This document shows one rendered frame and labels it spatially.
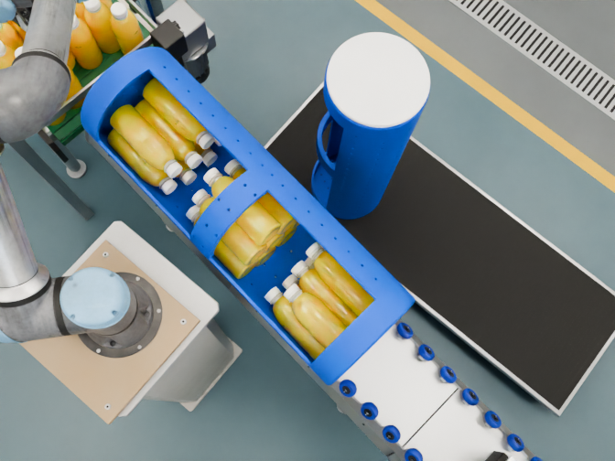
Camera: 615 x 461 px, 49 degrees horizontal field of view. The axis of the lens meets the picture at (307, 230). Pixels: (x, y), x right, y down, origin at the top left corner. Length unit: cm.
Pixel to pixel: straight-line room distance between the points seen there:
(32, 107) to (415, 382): 112
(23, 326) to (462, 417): 105
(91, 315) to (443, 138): 197
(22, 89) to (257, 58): 199
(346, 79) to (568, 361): 143
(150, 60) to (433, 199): 140
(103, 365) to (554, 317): 175
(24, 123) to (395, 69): 105
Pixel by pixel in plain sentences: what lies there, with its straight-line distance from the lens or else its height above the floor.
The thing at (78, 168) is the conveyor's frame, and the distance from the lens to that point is 291.
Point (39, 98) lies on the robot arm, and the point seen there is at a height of 167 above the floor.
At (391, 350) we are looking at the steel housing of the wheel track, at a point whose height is 93.
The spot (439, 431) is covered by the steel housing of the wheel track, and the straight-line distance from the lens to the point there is 179.
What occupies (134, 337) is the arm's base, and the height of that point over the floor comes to 120.
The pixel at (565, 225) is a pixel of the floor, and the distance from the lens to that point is 300.
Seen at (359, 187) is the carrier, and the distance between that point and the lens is 226.
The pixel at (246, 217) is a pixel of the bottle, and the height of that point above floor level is 119.
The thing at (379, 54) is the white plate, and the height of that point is 104.
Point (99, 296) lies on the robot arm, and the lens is 134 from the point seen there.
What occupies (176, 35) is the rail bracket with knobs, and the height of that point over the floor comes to 100.
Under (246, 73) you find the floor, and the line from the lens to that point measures 302.
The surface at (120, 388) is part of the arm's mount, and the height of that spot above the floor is 116.
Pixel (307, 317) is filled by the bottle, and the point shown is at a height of 114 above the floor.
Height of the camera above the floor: 267
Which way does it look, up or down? 75 degrees down
